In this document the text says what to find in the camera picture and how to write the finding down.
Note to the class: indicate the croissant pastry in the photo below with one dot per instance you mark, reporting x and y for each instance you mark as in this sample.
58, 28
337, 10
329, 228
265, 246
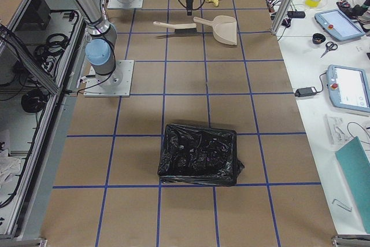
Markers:
214, 2

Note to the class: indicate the beige hand brush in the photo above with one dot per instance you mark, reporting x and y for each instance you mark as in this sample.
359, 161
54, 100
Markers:
190, 28

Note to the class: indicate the beige dustpan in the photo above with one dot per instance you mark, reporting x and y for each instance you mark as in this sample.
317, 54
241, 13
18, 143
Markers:
224, 28

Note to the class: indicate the black lined trash bin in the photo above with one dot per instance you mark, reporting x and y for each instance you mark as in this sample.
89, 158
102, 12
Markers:
199, 155

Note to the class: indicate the yellow tape roll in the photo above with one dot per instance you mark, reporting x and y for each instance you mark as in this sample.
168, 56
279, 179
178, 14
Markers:
312, 3

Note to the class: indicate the far blue teach pendant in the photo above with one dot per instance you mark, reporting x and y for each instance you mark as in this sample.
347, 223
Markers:
338, 25

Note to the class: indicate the blue teach pendant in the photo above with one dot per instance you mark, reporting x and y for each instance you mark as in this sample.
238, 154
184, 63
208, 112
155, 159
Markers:
338, 25
348, 88

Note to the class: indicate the black scissors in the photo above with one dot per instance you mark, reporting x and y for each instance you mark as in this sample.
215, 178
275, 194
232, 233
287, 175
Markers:
329, 46

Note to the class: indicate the black power adapter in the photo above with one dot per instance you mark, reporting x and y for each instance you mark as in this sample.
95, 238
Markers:
305, 92

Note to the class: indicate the near blue teach pendant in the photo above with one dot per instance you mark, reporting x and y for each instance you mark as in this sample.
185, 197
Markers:
348, 88

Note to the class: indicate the teal folder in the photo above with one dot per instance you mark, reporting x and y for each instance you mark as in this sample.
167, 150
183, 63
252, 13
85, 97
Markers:
355, 167

